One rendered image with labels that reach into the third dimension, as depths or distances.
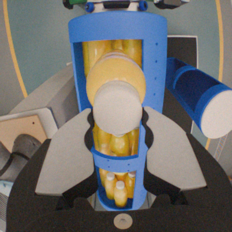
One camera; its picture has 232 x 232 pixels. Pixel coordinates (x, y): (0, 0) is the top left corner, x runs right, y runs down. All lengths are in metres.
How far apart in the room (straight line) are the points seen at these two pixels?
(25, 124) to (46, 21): 1.32
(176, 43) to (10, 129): 1.45
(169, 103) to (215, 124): 0.95
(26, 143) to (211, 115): 0.79
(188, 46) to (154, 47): 1.23
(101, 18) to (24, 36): 1.58
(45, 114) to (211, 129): 0.74
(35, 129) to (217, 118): 0.80
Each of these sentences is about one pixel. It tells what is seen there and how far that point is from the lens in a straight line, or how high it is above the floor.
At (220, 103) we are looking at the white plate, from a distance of 0.75.
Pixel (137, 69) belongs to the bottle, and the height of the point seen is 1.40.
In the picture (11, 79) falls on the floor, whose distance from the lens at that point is 2.08.
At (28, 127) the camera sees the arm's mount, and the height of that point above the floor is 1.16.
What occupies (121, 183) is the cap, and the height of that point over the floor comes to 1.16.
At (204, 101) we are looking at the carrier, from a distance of 0.73.
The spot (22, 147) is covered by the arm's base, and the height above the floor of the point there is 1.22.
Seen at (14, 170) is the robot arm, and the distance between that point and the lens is 0.50.
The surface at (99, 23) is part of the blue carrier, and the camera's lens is 0.33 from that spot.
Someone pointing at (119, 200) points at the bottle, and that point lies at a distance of 0.79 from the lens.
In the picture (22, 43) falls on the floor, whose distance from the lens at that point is 1.88.
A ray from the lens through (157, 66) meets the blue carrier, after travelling 0.37.
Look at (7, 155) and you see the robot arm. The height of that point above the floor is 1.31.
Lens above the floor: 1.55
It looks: 60 degrees down
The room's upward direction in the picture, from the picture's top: 180 degrees counter-clockwise
